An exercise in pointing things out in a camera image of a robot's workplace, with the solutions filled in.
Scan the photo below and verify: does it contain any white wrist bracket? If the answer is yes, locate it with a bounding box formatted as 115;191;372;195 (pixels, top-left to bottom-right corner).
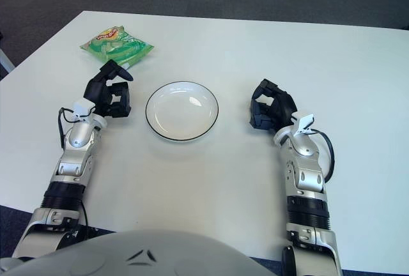
293;114;316;135
72;98;96;120

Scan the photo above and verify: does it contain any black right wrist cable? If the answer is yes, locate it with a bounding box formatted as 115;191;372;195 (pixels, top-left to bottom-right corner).
311;128;336;181

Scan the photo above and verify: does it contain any white plate black rim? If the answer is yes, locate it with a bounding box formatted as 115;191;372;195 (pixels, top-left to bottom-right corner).
145;80;220;142

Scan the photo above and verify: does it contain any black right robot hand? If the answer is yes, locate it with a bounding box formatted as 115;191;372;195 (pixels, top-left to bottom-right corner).
247;79;298;130

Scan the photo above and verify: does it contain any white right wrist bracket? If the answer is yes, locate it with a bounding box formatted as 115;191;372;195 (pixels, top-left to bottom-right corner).
293;114;316;135

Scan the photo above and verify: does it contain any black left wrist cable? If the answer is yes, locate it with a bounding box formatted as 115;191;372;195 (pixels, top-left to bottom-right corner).
57;107;76;149

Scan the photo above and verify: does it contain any grey robot torso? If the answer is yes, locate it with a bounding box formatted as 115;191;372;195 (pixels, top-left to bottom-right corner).
0;228;269;276

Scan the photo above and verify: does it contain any green chips snack bag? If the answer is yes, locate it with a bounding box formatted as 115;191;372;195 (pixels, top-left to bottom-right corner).
79;25;156;68

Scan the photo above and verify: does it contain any black left elbow cable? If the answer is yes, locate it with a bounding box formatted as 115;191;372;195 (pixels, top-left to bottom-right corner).
79;199;92;229

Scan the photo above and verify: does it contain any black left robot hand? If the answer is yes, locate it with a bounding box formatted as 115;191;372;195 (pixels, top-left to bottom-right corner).
83;59;134;119

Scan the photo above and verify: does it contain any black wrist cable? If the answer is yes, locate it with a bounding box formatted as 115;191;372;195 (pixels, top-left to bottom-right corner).
311;128;336;181
57;107;76;149

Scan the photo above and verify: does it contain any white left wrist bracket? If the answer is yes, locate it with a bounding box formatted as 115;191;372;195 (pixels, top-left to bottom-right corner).
72;98;96;120

